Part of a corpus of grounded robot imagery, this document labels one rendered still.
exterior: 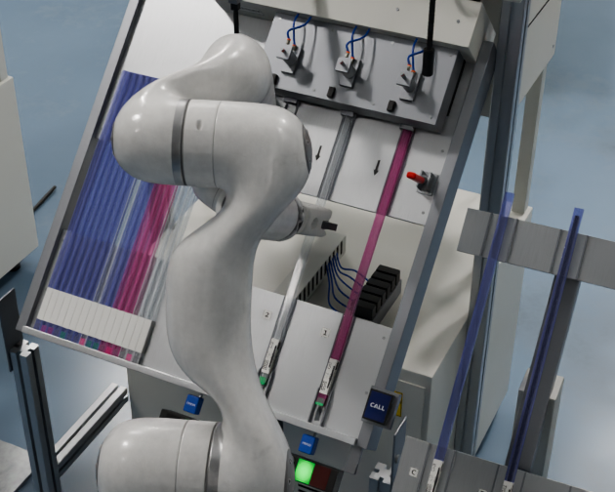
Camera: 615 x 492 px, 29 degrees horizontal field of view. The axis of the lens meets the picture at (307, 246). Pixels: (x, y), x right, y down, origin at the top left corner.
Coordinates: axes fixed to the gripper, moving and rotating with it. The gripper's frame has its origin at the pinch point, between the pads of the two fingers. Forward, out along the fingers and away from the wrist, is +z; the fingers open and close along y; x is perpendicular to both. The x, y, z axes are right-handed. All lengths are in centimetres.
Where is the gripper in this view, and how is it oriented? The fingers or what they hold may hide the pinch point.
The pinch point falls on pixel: (314, 220)
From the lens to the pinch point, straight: 203.8
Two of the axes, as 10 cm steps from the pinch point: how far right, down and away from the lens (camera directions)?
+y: -9.0, -2.5, 3.5
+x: -2.5, 9.7, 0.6
